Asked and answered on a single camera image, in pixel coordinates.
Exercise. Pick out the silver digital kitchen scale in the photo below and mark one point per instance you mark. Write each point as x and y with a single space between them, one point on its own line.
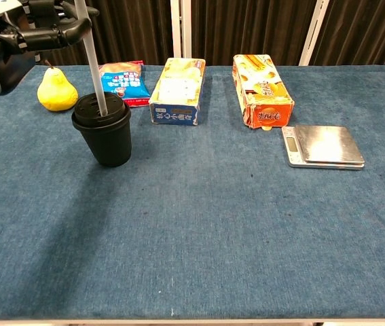
328 144

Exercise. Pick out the blue white cookie box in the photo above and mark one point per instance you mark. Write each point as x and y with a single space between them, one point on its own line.
178 91

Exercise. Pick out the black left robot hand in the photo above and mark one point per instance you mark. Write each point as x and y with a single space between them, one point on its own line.
42 27

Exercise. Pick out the orange snack box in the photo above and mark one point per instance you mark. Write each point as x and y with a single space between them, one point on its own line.
263 91

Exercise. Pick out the white frame post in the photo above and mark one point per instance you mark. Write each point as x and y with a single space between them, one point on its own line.
181 29
314 32

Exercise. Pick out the black lidded cup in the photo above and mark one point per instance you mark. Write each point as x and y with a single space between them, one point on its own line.
105 139

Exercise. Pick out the blue red snack bag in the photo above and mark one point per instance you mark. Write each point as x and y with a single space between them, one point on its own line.
126 83

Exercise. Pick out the dark brown curtain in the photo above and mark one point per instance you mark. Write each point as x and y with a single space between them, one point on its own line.
246 30

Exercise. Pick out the clear plastic straw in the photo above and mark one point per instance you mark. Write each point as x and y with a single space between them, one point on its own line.
93 64

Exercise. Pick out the yellow pear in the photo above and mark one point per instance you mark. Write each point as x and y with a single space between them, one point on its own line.
57 92

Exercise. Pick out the blue table cloth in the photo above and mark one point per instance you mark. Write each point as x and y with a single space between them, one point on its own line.
192 237

